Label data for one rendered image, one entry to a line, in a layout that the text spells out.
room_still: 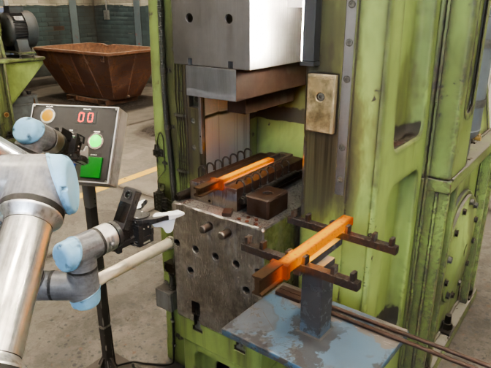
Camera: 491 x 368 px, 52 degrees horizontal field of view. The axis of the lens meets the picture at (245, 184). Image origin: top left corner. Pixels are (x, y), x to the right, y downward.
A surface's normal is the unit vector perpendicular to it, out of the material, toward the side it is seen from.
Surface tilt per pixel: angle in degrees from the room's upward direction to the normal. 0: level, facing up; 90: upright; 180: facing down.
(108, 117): 60
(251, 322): 0
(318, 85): 90
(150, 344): 0
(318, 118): 90
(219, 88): 90
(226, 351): 90
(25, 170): 35
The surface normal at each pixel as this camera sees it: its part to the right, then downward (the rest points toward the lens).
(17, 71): 0.74, 0.23
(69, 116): -0.17, -0.18
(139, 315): 0.00, -0.94
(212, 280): -0.59, 0.28
